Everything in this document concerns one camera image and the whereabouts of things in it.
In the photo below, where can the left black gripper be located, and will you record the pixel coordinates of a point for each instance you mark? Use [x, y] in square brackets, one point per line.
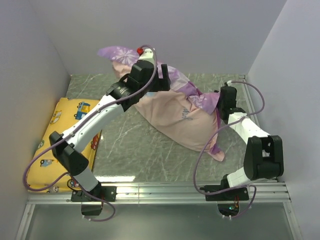
[162, 84]

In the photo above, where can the purple princess print pillowcase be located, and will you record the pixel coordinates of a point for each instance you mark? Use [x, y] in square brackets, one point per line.
[184, 114]

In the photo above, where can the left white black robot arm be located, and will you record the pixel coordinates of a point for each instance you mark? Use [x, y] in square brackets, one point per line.
[67, 147]

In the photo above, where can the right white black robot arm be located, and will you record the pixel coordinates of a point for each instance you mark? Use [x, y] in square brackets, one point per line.
[263, 158]

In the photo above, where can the right side aluminium rail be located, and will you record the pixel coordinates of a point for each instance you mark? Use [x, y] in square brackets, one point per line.
[246, 89]

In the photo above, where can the aluminium rail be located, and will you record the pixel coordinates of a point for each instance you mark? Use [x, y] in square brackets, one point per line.
[246, 89]
[163, 193]

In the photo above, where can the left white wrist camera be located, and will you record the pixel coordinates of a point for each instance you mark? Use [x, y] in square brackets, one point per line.
[145, 54]

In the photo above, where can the front aluminium rail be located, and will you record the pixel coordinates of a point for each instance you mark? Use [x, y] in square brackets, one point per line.
[163, 193]

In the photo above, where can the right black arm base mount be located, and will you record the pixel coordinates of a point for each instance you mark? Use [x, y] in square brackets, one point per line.
[228, 202]

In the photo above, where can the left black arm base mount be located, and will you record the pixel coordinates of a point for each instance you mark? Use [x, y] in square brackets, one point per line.
[92, 204]

